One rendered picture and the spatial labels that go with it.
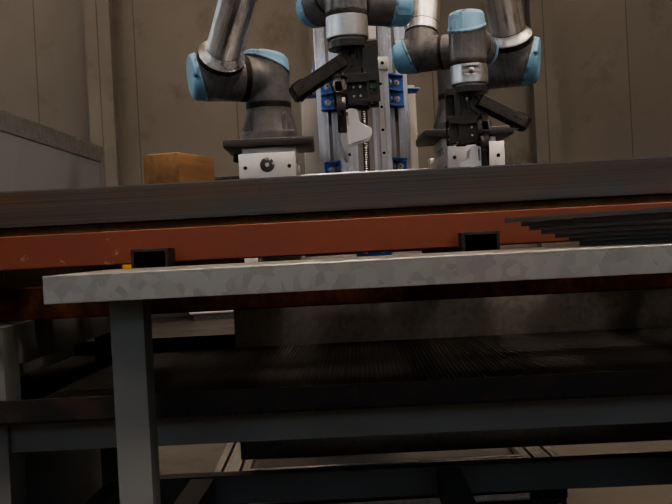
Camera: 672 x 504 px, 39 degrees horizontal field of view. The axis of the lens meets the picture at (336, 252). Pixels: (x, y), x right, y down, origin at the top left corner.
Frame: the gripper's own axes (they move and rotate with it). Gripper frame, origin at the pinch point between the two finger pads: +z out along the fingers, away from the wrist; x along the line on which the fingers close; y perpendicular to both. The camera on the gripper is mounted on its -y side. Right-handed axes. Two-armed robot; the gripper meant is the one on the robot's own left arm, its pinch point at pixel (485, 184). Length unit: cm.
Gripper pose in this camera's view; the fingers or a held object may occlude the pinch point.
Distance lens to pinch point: 196.2
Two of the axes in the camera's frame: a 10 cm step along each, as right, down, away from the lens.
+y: -10.0, 0.6, 0.2
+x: -0.2, 0.1, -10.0
